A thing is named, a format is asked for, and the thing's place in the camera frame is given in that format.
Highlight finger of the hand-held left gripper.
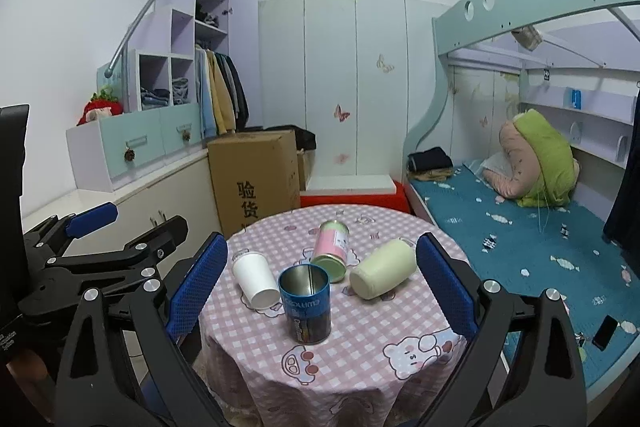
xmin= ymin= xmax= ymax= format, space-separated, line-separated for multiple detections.
xmin=45 ymin=214 xmax=190 ymax=303
xmin=22 ymin=202 xmax=120 ymax=269

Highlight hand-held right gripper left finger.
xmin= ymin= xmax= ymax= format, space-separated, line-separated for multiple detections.
xmin=52 ymin=231 xmax=229 ymax=427

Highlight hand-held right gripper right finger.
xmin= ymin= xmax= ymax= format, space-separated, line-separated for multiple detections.
xmin=415 ymin=233 xmax=589 ymax=427

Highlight white paper cup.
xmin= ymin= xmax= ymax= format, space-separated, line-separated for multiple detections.
xmin=231 ymin=251 xmax=281 ymax=309

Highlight cream insulated cup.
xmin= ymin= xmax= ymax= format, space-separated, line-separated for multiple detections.
xmin=348 ymin=238 xmax=418 ymax=300

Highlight white low cabinet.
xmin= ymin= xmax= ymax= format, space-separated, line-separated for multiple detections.
xmin=20 ymin=146 xmax=224 ymax=260

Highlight blue printed bedsheet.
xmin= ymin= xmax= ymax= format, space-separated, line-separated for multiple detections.
xmin=407 ymin=162 xmax=640 ymax=395

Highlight red plush toy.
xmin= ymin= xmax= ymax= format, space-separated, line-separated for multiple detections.
xmin=77 ymin=89 xmax=124 ymax=126

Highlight purple stair cabinet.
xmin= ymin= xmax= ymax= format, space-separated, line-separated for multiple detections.
xmin=65 ymin=0 xmax=233 ymax=192

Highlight pink checkered tablecloth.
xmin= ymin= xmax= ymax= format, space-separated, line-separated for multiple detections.
xmin=197 ymin=204 xmax=507 ymax=427

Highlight blue tin can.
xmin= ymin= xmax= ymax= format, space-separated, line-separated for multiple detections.
xmin=278 ymin=264 xmax=333 ymax=346

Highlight large cardboard box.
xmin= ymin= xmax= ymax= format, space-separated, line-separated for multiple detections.
xmin=207 ymin=129 xmax=301 ymax=239

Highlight pink tin can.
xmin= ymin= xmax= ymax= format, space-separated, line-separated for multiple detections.
xmin=310 ymin=220 xmax=351 ymax=284

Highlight red low stool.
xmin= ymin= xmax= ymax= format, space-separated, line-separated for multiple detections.
xmin=300 ymin=181 xmax=412 ymax=215

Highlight black folded clothes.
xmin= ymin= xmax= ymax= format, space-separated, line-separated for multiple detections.
xmin=406 ymin=147 xmax=455 ymax=172

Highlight white pillow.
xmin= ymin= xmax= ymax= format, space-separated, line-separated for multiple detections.
xmin=477 ymin=152 xmax=511 ymax=182

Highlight pink quilt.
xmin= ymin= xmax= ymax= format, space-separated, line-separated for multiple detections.
xmin=498 ymin=122 xmax=540 ymax=200

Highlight white board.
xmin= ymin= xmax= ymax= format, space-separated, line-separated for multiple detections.
xmin=306 ymin=175 xmax=399 ymax=196

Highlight light blue hanging shirt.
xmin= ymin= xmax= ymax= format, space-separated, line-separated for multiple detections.
xmin=195 ymin=47 xmax=217 ymax=140

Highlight small cardboard box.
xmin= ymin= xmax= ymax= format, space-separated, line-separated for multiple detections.
xmin=297 ymin=149 xmax=314 ymax=192

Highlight yellow hanging jacket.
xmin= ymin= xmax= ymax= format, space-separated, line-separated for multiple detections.
xmin=206 ymin=49 xmax=237 ymax=135

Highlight black phone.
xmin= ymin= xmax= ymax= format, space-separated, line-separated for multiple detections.
xmin=591 ymin=315 xmax=619 ymax=351

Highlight green blanket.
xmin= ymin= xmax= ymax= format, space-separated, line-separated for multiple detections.
xmin=512 ymin=109 xmax=577 ymax=208

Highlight dark hanging jacket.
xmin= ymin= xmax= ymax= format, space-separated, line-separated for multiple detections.
xmin=220 ymin=52 xmax=250 ymax=130

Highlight black bag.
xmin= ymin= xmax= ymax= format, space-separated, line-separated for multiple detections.
xmin=265 ymin=124 xmax=317 ymax=152

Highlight dark hanging garment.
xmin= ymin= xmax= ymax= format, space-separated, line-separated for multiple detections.
xmin=602 ymin=87 xmax=640 ymax=258

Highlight white wardrobe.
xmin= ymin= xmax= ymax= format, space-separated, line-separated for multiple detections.
xmin=257 ymin=0 xmax=451 ymax=180

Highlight beige hanging bag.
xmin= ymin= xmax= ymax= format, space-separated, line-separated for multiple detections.
xmin=511 ymin=26 xmax=544 ymax=50

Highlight purple wall shelf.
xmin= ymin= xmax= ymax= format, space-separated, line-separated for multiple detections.
xmin=520 ymin=77 xmax=640 ymax=168

